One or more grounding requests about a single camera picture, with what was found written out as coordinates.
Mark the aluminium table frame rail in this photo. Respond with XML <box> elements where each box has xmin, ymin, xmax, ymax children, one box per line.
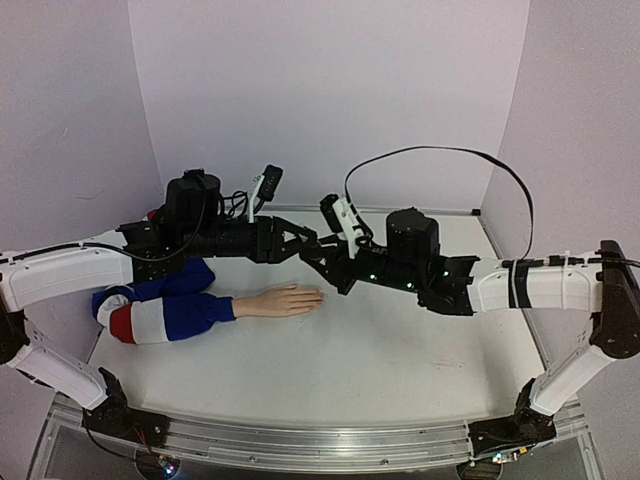
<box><xmin>29</xmin><ymin>399</ymin><xmax>601</xmax><ymax>480</ymax></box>

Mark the blue white red sleeve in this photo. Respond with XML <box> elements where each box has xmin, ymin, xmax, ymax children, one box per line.
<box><xmin>91</xmin><ymin>257</ymin><xmax>236</xmax><ymax>345</ymax></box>

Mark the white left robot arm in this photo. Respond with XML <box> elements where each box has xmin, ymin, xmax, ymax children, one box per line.
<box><xmin>1</xmin><ymin>169</ymin><xmax>317</xmax><ymax>437</ymax></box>

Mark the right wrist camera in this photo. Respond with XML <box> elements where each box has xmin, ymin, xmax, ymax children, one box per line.
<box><xmin>320</xmin><ymin>193</ymin><xmax>371</xmax><ymax>260</ymax></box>

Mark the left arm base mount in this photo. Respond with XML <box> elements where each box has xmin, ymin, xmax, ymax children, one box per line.
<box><xmin>82</xmin><ymin>367</ymin><xmax>170</xmax><ymax>448</ymax></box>

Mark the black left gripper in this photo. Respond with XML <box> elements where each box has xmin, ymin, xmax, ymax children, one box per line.
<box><xmin>184</xmin><ymin>216</ymin><xmax>321</xmax><ymax>265</ymax></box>

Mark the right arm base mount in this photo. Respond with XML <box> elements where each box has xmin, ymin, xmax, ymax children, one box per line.
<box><xmin>468</xmin><ymin>380</ymin><xmax>556</xmax><ymax>459</ymax></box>

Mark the mannequin hand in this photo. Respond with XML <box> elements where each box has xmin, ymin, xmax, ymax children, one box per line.
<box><xmin>232</xmin><ymin>285</ymin><xmax>325</xmax><ymax>319</ymax></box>

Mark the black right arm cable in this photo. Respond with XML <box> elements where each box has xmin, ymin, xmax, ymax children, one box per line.
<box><xmin>343</xmin><ymin>145</ymin><xmax>640</xmax><ymax>266</ymax></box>

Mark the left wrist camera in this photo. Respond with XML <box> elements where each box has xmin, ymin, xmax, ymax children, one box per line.
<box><xmin>247</xmin><ymin>164</ymin><xmax>284</xmax><ymax>223</ymax></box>

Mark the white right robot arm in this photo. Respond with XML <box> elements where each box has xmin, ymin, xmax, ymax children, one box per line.
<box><xmin>300</xmin><ymin>205</ymin><xmax>639</xmax><ymax>417</ymax></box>

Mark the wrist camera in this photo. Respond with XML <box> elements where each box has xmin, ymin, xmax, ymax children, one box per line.
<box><xmin>320</xmin><ymin>193</ymin><xmax>371</xmax><ymax>260</ymax></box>
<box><xmin>247</xmin><ymin>164</ymin><xmax>284</xmax><ymax>223</ymax></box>

